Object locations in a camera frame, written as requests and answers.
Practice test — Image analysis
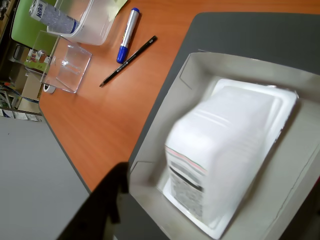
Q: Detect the blue white marker pen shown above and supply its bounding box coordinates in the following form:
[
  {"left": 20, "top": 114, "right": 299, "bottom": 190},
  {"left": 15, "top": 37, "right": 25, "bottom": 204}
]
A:
[{"left": 116, "top": 7, "right": 141, "bottom": 64}]

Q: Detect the dark gray table mat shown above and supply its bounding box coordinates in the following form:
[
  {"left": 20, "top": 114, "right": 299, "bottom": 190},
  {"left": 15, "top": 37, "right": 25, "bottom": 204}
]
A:
[{"left": 112, "top": 11, "right": 320, "bottom": 240}]

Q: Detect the white tape roll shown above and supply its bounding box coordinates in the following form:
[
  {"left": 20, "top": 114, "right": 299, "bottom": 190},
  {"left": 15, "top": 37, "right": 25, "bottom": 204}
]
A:
[{"left": 42, "top": 83, "right": 55, "bottom": 95}]

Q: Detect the Milkis drink can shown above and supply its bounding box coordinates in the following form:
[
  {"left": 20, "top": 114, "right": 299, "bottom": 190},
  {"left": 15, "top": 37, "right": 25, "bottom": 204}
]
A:
[{"left": 28, "top": 0, "right": 81, "bottom": 35}]

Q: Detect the clear acrylic box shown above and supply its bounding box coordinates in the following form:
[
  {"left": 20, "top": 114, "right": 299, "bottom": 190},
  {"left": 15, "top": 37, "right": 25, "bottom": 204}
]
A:
[{"left": 24, "top": 30, "right": 93, "bottom": 94}]

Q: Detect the white packaged sandwich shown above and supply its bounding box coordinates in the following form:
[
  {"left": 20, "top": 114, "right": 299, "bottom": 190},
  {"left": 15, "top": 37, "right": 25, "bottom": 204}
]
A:
[{"left": 162, "top": 78, "right": 300, "bottom": 240}]

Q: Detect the green chair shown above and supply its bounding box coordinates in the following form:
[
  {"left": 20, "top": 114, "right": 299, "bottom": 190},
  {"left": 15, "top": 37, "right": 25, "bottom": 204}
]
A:
[{"left": 11, "top": 0, "right": 61, "bottom": 48}]

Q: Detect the yellow green paper note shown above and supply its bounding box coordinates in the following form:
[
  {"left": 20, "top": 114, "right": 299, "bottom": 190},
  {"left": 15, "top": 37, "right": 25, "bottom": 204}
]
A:
[{"left": 108, "top": 0, "right": 130, "bottom": 22}]

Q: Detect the black pencil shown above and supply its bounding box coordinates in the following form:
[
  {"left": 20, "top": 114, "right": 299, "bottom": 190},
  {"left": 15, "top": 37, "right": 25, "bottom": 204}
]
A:
[{"left": 99, "top": 35, "right": 158, "bottom": 88}]

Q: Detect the gray paper box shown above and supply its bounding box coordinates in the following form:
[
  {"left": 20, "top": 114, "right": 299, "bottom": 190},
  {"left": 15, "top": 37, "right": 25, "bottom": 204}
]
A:
[{"left": 113, "top": 51, "right": 320, "bottom": 240}]

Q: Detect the translucent plastic container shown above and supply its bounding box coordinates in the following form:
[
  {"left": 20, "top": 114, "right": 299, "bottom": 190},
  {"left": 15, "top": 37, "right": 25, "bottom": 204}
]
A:
[{"left": 46, "top": 0, "right": 121, "bottom": 46}]

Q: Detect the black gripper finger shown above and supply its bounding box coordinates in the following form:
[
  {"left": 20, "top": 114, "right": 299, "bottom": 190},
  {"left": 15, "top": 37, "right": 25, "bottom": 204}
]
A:
[{"left": 59, "top": 161, "right": 131, "bottom": 240}]

